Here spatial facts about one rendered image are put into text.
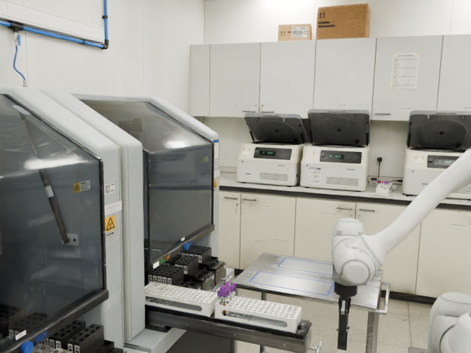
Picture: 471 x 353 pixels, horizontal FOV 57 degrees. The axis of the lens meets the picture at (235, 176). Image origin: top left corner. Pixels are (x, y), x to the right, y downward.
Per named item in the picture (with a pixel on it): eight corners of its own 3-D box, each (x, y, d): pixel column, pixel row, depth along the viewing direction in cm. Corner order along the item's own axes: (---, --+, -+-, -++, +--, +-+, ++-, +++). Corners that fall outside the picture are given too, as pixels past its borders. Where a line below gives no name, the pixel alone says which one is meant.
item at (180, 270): (179, 279, 188) (179, 266, 187) (183, 280, 188) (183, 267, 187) (167, 290, 177) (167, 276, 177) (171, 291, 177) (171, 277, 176)
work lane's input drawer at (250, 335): (127, 323, 166) (127, 301, 165) (146, 308, 179) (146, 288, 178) (317, 363, 142) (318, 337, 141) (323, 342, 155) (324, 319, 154)
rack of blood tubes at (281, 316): (214, 321, 155) (214, 305, 155) (223, 309, 165) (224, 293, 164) (295, 337, 145) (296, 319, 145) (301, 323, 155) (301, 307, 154)
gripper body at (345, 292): (336, 275, 147) (334, 301, 149) (332, 284, 139) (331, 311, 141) (358, 278, 145) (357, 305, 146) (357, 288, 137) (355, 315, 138)
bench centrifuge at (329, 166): (298, 188, 377) (302, 108, 367) (310, 178, 436) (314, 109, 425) (365, 192, 359) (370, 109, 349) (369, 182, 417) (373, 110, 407)
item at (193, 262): (195, 268, 203) (195, 255, 202) (198, 268, 202) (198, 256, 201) (183, 277, 192) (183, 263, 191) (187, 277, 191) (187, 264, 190)
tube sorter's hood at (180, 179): (41, 253, 176) (33, 96, 167) (126, 220, 232) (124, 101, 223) (151, 272, 159) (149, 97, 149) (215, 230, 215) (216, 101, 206)
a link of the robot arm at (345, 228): (329, 258, 147) (331, 272, 134) (331, 213, 145) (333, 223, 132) (362, 260, 146) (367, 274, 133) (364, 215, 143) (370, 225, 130)
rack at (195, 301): (138, 306, 166) (137, 291, 165) (151, 296, 175) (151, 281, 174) (209, 320, 156) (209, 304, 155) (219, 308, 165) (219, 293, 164)
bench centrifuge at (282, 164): (235, 183, 398) (236, 113, 389) (257, 174, 455) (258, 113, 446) (294, 188, 378) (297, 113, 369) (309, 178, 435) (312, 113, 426)
